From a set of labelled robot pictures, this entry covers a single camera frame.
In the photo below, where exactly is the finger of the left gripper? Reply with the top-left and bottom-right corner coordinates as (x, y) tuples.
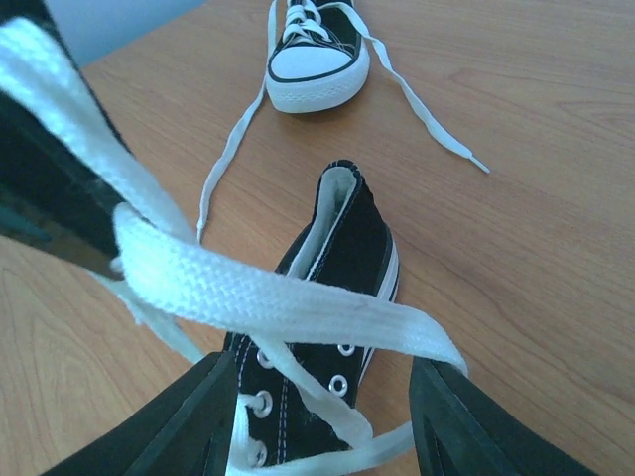
(0, 0), (135, 279)

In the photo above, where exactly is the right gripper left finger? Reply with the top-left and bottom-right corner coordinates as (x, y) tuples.
(46, 352), (237, 476)

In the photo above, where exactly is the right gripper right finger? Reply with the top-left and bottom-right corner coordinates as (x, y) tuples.
(409, 359), (594, 476)

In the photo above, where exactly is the sneaker white shoelace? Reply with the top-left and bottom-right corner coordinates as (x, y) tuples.
(196, 1), (490, 238)
(1, 17), (467, 475)

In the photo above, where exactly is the black white sneaker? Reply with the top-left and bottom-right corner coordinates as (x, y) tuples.
(223, 160), (399, 469)
(265, 1), (370, 114)

